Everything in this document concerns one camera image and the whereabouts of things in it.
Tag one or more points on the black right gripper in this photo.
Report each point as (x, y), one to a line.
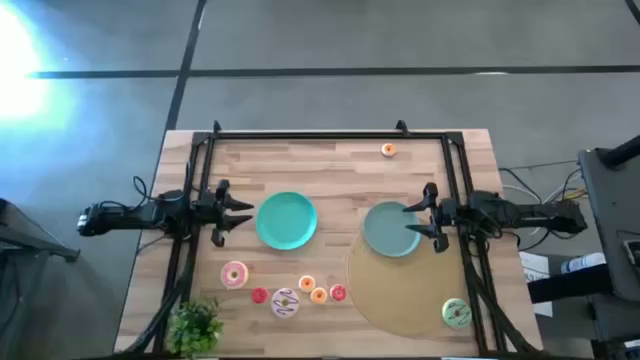
(450, 215)

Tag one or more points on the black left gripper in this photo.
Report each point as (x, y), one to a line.
(207, 212)

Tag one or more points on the large pink frosted donut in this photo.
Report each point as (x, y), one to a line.
(227, 275)

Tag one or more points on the small orange frosted donut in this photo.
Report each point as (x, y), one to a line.
(314, 296)
(385, 150)

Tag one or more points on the small red frosted donut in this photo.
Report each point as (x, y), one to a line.
(256, 296)
(334, 293)

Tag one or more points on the large green frosted donut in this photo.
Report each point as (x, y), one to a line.
(448, 313)

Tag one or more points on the small pale orange donut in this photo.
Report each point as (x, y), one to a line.
(303, 284)

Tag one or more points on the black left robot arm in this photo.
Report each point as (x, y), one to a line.
(125, 217)

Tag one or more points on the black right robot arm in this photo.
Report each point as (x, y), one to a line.
(530, 216)

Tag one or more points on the grey-blue round plate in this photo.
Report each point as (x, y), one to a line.
(387, 232)

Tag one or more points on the teal round plate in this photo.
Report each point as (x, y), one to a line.
(286, 221)

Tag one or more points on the round woven tan placemat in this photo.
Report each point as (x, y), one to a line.
(400, 295)

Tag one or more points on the large purple squiggle donut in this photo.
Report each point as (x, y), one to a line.
(277, 302)

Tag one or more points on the small green potted plant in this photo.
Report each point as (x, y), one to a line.
(195, 327)

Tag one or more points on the white paper sheet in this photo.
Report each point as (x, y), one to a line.
(535, 267)

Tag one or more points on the white bottle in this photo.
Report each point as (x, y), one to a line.
(582, 263)

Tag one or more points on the grey equipment cart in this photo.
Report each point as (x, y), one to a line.
(612, 220)

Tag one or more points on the dark grey side stand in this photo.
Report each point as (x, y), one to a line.
(25, 280)

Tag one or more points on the black aluminium rig frame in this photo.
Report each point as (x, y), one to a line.
(325, 135)

